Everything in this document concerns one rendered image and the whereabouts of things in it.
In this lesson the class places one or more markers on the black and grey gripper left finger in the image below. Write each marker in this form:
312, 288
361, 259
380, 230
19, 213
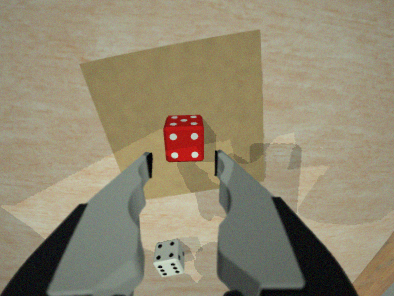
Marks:
96, 250

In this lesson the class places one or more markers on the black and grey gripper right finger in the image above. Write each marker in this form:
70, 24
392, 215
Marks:
264, 248

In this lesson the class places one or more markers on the red die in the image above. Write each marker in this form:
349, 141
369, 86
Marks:
184, 138

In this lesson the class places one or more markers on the tan flat mat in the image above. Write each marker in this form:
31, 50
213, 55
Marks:
218, 78

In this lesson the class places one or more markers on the white die with black pips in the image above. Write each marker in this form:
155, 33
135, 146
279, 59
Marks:
169, 258

